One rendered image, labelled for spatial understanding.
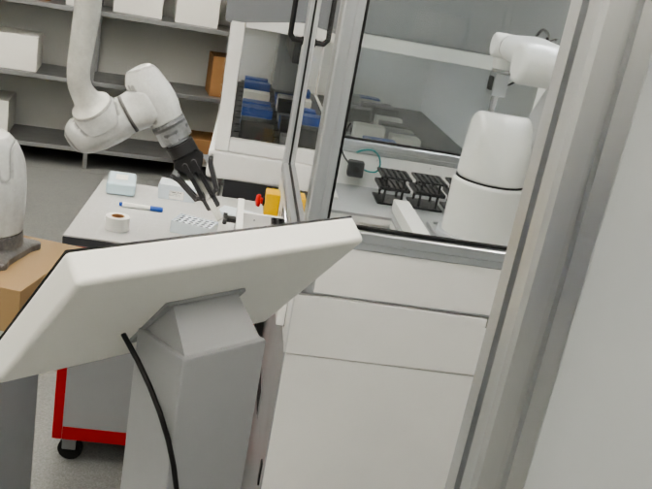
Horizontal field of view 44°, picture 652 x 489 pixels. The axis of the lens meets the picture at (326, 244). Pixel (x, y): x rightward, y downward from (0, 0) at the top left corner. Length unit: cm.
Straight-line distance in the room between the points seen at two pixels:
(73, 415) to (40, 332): 152
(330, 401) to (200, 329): 65
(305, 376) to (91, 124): 82
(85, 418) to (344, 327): 114
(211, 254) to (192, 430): 28
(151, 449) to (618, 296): 88
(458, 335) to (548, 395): 123
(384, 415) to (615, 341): 129
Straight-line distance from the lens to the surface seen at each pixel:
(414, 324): 174
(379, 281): 169
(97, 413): 262
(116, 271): 104
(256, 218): 232
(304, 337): 172
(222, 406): 127
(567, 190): 50
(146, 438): 130
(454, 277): 172
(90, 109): 208
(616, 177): 53
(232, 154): 298
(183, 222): 248
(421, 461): 192
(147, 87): 209
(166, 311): 122
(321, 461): 188
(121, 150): 597
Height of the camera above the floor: 156
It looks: 18 degrees down
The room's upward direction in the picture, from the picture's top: 10 degrees clockwise
